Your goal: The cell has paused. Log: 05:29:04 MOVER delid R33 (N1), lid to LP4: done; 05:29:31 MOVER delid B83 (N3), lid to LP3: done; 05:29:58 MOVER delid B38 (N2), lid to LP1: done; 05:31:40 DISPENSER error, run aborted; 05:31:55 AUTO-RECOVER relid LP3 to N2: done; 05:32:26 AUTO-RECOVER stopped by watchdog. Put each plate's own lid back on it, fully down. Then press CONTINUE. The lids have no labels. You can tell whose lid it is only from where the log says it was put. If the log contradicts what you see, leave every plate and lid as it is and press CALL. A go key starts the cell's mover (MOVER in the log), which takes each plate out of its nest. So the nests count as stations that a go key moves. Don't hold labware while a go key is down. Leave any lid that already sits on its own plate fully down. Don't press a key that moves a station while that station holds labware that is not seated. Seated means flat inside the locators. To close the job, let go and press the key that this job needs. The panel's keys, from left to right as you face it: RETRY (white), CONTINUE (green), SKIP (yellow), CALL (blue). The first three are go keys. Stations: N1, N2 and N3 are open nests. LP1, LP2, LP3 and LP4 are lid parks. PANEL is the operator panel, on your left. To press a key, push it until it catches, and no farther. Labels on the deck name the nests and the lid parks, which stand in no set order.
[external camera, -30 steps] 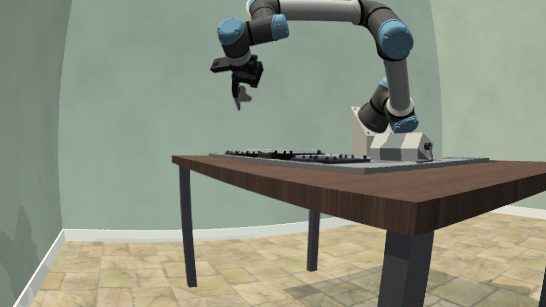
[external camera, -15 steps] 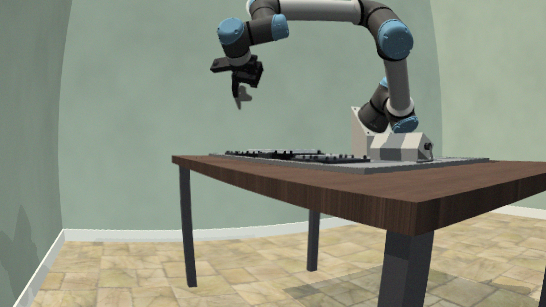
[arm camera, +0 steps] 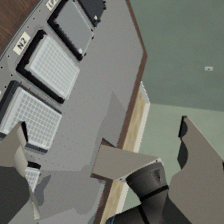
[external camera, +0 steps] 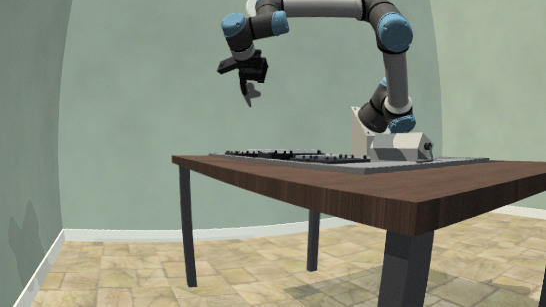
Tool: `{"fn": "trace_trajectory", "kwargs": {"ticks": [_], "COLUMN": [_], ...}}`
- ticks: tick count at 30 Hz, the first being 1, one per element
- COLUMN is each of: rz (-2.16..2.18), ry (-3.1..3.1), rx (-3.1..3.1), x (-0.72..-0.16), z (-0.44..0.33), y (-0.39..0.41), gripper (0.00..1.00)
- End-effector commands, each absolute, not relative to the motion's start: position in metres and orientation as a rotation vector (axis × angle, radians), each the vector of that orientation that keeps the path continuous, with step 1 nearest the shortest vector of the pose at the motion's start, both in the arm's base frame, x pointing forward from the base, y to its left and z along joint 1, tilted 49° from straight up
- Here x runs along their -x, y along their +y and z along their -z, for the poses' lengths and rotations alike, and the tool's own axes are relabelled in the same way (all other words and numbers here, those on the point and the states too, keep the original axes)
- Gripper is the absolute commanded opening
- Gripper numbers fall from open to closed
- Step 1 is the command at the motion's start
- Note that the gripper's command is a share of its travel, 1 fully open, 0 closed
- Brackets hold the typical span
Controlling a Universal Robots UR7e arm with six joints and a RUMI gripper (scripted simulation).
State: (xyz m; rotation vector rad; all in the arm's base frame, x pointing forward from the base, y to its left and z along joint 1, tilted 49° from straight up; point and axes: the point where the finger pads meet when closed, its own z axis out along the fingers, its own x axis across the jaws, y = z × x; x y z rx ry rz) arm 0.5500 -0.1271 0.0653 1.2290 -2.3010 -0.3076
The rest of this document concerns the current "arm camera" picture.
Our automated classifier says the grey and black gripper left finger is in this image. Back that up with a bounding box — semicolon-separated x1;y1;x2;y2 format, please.
0;121;40;224

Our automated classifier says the black l-shaped nest locator rail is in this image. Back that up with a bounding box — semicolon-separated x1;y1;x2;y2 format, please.
0;80;62;153

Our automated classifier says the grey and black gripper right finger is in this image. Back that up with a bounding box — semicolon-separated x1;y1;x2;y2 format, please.
162;115;224;224

